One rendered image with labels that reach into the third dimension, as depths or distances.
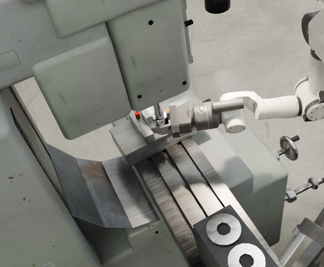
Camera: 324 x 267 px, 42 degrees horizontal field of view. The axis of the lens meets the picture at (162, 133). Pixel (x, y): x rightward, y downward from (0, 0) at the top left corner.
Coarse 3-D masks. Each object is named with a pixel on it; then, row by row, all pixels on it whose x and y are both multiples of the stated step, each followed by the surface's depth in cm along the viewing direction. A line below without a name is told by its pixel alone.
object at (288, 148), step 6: (282, 138) 181; (288, 138) 178; (294, 138) 178; (282, 144) 185; (288, 144) 180; (294, 144) 177; (270, 150) 179; (282, 150) 180; (288, 150) 181; (294, 150) 177; (276, 156) 177; (288, 156) 184; (294, 156) 178
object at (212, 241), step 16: (224, 208) 113; (208, 224) 109; (224, 224) 109; (240, 224) 109; (208, 240) 108; (224, 240) 106; (240, 240) 106; (256, 240) 106; (208, 256) 111; (224, 256) 104; (240, 256) 103; (256, 256) 102
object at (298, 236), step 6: (294, 228) 69; (294, 234) 68; (300, 234) 67; (294, 240) 67; (300, 240) 67; (288, 246) 69; (294, 246) 67; (288, 252) 67; (282, 258) 68; (288, 258) 67; (282, 264) 67
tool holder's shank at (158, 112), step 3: (156, 105) 128; (159, 105) 129; (156, 108) 129; (159, 108) 130; (156, 111) 130; (159, 111) 130; (162, 111) 131; (156, 114) 131; (159, 114) 131; (162, 114) 132; (159, 117) 132
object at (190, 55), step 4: (184, 0) 106; (184, 4) 107; (184, 8) 108; (184, 12) 109; (184, 16) 110; (184, 20) 110; (184, 28) 112; (188, 32) 114; (188, 36) 115; (188, 40) 115; (188, 44) 116; (188, 48) 117; (188, 52) 118; (188, 56) 119; (192, 56) 120; (188, 60) 120; (192, 60) 121
